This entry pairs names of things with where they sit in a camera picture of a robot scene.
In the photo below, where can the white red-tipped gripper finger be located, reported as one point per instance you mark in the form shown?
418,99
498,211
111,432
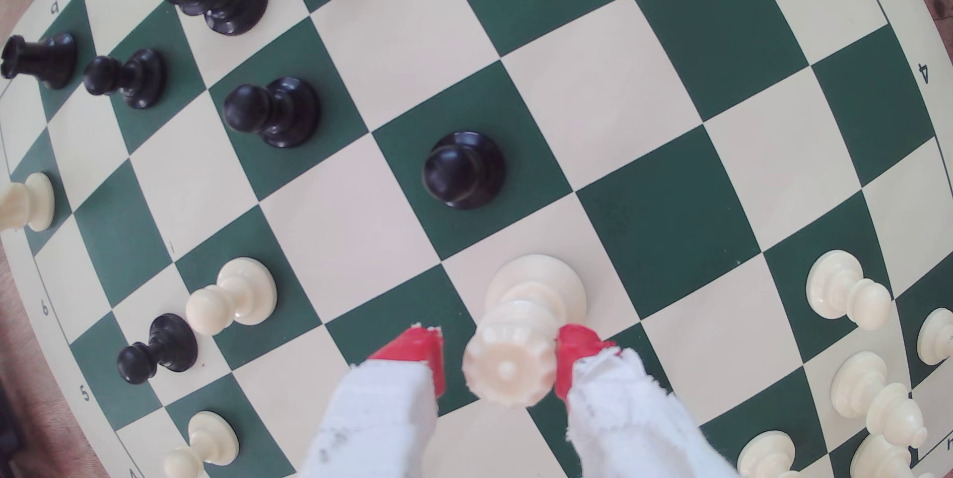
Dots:
387,418
625,418

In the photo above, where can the black chess pawn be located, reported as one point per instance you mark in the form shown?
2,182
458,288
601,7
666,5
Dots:
134,78
277,112
164,345
463,169

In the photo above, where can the black background furniture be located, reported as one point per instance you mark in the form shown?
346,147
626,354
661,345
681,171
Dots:
6,426

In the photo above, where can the white chess bishop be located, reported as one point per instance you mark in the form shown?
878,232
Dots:
30,202
875,392

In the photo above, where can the white chess pawn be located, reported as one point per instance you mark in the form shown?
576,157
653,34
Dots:
936,336
845,286
234,293
208,441
767,457

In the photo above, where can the green and cream chessboard mat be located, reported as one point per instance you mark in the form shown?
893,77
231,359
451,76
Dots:
670,225

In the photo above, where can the white chess queen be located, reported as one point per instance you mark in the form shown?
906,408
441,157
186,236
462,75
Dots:
521,314

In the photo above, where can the black chess rook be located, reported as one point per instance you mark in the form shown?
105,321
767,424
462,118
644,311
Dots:
41,59

